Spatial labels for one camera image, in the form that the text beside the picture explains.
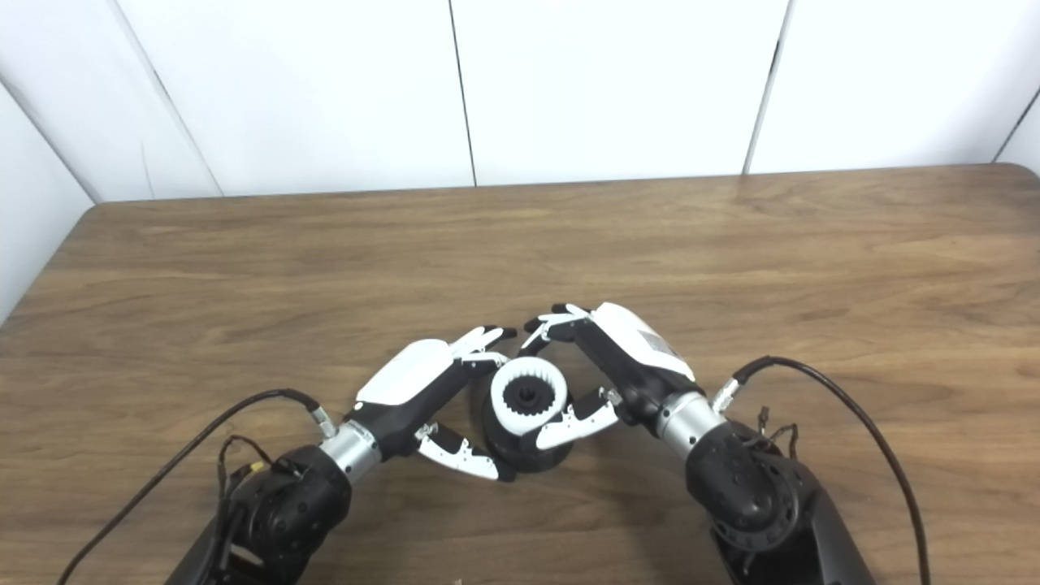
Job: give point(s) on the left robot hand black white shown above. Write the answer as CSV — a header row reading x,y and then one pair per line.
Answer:
x,y
406,382

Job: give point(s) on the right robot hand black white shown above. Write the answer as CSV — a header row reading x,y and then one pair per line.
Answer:
x,y
638,366

